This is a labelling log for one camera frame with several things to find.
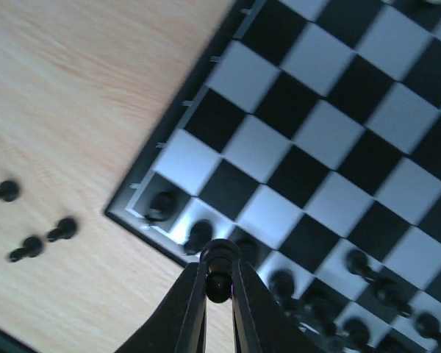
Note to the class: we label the black and grey chessboard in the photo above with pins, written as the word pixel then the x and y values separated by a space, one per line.
pixel 312 128

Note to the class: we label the black chess piece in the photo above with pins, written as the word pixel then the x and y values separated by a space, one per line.
pixel 65 229
pixel 31 247
pixel 319 310
pixel 356 334
pixel 220 256
pixel 9 191

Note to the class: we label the black chess pawn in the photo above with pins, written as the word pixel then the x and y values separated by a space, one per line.
pixel 199 235
pixel 160 208
pixel 428 326
pixel 248 251
pixel 387 292
pixel 357 264

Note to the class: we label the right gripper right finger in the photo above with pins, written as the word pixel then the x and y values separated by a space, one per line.
pixel 260 325

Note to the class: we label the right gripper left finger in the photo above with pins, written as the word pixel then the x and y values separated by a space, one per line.
pixel 179 322

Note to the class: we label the black chess king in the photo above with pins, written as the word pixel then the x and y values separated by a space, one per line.
pixel 281 285

